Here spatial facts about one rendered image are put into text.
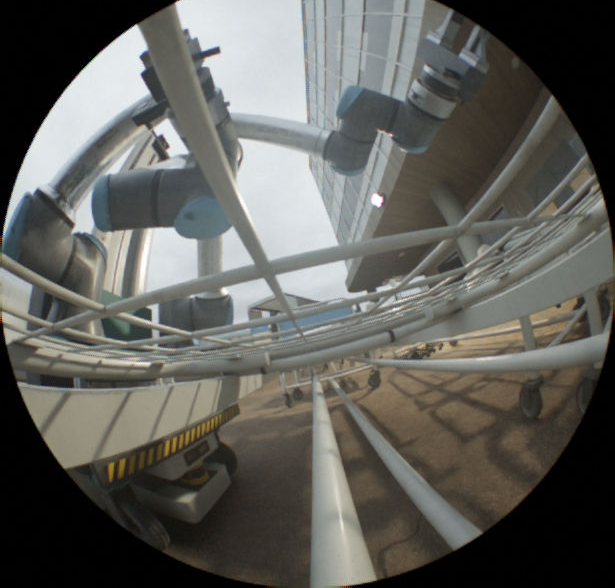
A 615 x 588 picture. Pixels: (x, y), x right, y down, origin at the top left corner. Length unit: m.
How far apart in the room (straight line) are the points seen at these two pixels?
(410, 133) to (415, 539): 0.82
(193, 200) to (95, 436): 0.27
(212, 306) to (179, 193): 0.61
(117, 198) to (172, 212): 0.09
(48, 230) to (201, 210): 0.37
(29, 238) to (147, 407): 0.39
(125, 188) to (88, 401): 0.25
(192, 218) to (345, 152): 0.37
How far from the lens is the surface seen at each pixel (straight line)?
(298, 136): 0.55
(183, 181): 0.29
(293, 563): 0.57
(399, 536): 0.57
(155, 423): 0.26
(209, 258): 0.81
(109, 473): 0.44
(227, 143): 0.36
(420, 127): 0.46
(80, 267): 0.57
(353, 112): 0.46
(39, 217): 0.52
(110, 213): 0.32
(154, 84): 0.28
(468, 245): 4.94
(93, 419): 0.21
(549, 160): 6.16
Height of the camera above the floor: 0.47
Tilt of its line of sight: 20 degrees up
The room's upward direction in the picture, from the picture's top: 14 degrees counter-clockwise
